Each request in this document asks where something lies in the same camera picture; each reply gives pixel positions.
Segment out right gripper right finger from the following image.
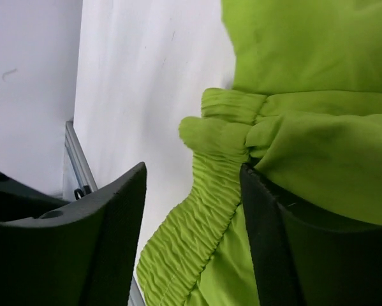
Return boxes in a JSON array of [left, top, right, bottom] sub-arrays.
[[240, 164, 382, 305]]

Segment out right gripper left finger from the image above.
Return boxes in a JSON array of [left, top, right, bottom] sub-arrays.
[[0, 163, 147, 305]]

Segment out green shorts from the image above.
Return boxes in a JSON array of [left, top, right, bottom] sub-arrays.
[[137, 1, 382, 305]]

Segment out right aluminium frame post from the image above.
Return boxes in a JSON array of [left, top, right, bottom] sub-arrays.
[[62, 120, 145, 306]]

